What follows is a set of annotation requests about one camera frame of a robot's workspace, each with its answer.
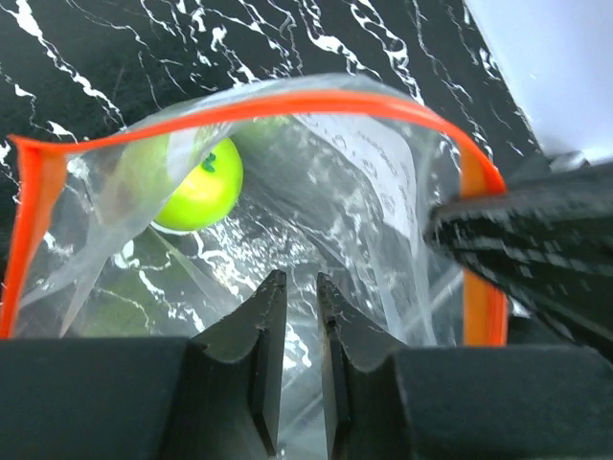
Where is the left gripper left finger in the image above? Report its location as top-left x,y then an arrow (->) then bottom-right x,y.
162,270 -> 287,459

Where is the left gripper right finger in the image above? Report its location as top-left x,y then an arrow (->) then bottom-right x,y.
317,273 -> 410,459

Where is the clear zip top bag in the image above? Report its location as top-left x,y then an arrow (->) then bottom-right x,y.
1,74 -> 507,459

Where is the green fake lime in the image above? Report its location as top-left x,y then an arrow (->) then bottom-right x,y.
154,138 -> 244,232

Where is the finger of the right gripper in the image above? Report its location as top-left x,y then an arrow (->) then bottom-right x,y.
425,163 -> 612,358

